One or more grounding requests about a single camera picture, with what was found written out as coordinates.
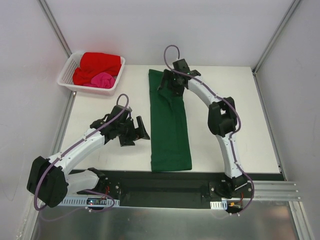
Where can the white plastic basket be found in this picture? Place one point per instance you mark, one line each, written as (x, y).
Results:
(65, 77)

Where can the aluminium frame post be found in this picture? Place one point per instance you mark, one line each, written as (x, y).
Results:
(55, 26)
(294, 5)

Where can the green t shirt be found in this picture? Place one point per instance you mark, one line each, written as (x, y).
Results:
(170, 148)

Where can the right aluminium frame post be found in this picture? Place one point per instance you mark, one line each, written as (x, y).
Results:
(294, 5)

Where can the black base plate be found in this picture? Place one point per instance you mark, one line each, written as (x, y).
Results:
(181, 190)

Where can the left aluminium frame post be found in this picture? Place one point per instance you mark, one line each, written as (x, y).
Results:
(55, 26)

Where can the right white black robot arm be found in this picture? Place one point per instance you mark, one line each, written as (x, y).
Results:
(223, 122)

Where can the right white cable duct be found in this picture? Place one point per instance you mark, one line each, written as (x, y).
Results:
(219, 205)

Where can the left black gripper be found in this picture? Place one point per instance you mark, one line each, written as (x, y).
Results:
(133, 132)

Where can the left white cable duct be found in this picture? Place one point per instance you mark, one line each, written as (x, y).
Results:
(78, 201)

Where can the pink t shirt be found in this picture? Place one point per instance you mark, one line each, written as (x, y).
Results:
(102, 80)

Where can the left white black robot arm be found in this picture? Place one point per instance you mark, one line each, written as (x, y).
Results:
(50, 179)

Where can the aluminium front rail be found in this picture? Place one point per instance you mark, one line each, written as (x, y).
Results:
(286, 191)

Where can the red t shirt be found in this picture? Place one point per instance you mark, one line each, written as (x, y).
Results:
(94, 63)

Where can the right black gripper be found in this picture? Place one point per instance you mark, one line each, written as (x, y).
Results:
(171, 81)

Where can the white cable duct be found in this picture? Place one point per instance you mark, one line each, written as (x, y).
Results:
(78, 201)
(219, 205)

